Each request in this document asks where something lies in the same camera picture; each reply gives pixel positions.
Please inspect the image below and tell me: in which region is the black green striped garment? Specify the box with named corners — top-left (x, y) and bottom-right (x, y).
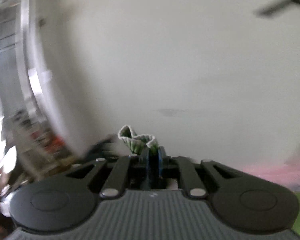
top-left (117, 125), bottom-right (159, 155)

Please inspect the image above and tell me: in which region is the pink floral bed sheet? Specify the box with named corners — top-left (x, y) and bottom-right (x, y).
top-left (243, 162), bottom-right (300, 193)

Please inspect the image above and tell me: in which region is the cluttered shelf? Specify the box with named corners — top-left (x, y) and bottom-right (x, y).
top-left (1, 110), bottom-right (76, 180)

